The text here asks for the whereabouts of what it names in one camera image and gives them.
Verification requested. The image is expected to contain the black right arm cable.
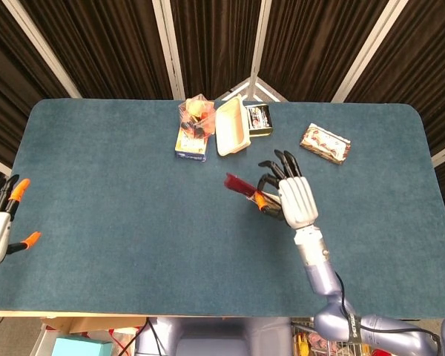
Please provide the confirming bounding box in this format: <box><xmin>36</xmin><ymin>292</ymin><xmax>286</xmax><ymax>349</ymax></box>
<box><xmin>333</xmin><ymin>270</ymin><xmax>442</xmax><ymax>342</ymax></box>

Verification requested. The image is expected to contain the blue cardboard box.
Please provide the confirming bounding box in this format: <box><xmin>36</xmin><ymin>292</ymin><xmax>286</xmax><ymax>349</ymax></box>
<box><xmin>174</xmin><ymin>125</ymin><xmax>208</xmax><ymax>163</ymax></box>

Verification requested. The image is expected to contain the brown curtain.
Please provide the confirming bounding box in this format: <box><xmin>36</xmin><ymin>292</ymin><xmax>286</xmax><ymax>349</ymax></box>
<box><xmin>0</xmin><ymin>0</ymin><xmax>445</xmax><ymax>175</ymax></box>

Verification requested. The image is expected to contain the blue table mat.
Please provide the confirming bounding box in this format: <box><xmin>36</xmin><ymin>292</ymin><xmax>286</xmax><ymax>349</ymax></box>
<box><xmin>0</xmin><ymin>98</ymin><xmax>445</xmax><ymax>316</ymax></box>

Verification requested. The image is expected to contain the teal box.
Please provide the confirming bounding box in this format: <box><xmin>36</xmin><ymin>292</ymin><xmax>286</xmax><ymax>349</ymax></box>
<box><xmin>51</xmin><ymin>336</ymin><xmax>114</xmax><ymax>356</ymax></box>

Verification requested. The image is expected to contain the patterned snack packet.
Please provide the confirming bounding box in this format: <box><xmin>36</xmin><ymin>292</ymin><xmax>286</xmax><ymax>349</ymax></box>
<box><xmin>299</xmin><ymin>122</ymin><xmax>352</xmax><ymax>165</ymax></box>

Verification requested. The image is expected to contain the green metal tin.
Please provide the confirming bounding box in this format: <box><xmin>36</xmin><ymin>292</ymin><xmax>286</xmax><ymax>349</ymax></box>
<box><xmin>244</xmin><ymin>103</ymin><xmax>274</xmax><ymax>139</ymax></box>

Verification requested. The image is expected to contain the cream plastic container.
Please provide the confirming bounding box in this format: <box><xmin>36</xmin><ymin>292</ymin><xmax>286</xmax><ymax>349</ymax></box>
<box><xmin>214</xmin><ymin>94</ymin><xmax>252</xmax><ymax>156</ymax></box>

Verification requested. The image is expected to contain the wire basket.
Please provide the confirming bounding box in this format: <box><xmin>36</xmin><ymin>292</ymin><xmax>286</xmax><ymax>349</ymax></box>
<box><xmin>291</xmin><ymin>318</ymin><xmax>372</xmax><ymax>356</ymax></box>

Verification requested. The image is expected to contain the red ribbed white paper fan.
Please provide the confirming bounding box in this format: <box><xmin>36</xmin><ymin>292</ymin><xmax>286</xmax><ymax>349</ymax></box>
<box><xmin>225</xmin><ymin>172</ymin><xmax>283</xmax><ymax>208</ymax></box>

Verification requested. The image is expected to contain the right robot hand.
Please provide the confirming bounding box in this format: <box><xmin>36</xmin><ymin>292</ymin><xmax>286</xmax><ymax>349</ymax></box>
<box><xmin>254</xmin><ymin>149</ymin><xmax>319</xmax><ymax>228</ymax></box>

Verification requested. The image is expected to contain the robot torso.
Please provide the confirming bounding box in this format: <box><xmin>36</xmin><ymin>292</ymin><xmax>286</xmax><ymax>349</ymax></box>
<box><xmin>135</xmin><ymin>316</ymin><xmax>294</xmax><ymax>356</ymax></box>

